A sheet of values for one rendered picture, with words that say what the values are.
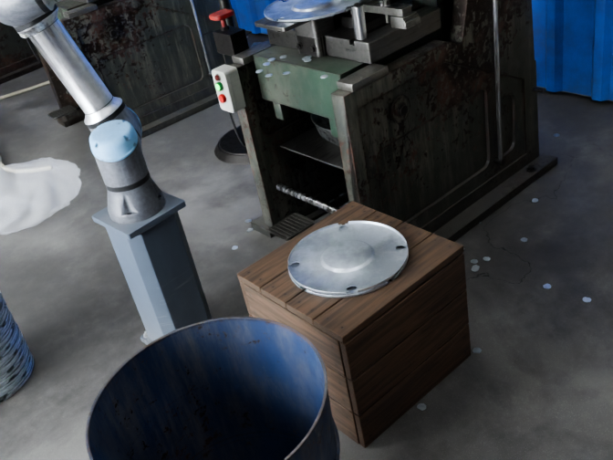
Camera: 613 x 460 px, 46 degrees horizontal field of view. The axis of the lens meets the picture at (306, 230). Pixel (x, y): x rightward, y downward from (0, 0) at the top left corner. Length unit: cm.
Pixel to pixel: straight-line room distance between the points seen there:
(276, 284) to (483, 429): 59
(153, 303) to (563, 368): 108
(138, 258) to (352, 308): 64
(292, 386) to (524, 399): 62
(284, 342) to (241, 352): 11
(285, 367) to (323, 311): 20
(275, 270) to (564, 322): 79
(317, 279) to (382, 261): 16
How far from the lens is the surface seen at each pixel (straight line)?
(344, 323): 154
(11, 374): 224
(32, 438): 210
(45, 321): 250
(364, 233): 178
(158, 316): 204
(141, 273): 196
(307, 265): 171
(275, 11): 214
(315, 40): 210
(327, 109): 207
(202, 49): 372
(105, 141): 183
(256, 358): 147
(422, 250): 172
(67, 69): 192
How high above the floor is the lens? 134
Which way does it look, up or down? 32 degrees down
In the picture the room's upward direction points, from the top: 12 degrees counter-clockwise
